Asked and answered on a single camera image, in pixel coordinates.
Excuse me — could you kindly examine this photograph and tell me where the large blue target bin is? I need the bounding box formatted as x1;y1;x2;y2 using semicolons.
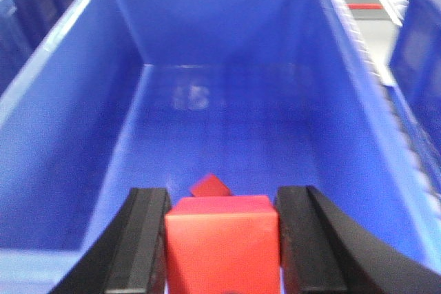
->
1;0;440;293

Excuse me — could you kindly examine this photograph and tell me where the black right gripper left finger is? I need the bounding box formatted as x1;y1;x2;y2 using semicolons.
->
52;188;171;293

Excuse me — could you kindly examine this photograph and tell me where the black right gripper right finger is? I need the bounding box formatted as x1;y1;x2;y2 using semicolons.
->
275;186;440;293

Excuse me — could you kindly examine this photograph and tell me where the blue bin at left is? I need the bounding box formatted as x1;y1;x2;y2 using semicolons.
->
1;0;73;92

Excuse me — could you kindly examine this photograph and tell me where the blue bin at right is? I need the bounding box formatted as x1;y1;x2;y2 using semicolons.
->
389;0;441;143

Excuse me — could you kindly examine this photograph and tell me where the red cube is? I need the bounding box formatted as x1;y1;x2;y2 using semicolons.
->
165;195;280;293
189;174;232;197

